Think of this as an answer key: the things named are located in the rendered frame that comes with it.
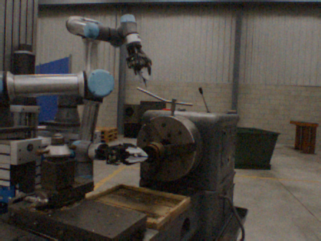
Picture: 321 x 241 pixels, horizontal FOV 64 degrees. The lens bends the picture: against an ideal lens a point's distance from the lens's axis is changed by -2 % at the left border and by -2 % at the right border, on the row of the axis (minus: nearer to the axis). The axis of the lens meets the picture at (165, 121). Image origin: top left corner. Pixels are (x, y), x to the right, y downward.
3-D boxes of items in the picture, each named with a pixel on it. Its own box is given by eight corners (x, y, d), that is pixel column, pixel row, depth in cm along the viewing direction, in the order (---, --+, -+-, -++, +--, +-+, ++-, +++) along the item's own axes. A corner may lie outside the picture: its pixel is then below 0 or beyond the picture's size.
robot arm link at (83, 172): (91, 178, 124) (91, 156, 124) (94, 186, 114) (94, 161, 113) (74, 180, 121) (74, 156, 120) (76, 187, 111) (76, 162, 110)
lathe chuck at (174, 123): (141, 168, 142) (149, 111, 139) (195, 184, 128) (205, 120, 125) (132, 172, 134) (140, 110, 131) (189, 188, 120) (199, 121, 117)
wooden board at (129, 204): (120, 191, 127) (120, 182, 126) (190, 206, 111) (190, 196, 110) (73, 211, 100) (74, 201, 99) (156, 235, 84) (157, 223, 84)
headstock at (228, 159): (175, 161, 205) (178, 110, 203) (238, 169, 184) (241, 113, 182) (134, 177, 152) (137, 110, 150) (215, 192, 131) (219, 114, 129)
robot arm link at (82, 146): (81, 156, 121) (82, 138, 121) (99, 159, 116) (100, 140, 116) (68, 159, 114) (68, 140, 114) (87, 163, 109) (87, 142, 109)
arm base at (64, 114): (48, 121, 154) (48, 104, 154) (64, 120, 169) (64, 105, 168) (69, 123, 150) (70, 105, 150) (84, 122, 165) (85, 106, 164)
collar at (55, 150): (58, 151, 84) (59, 142, 84) (77, 154, 80) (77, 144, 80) (36, 154, 77) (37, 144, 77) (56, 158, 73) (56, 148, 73)
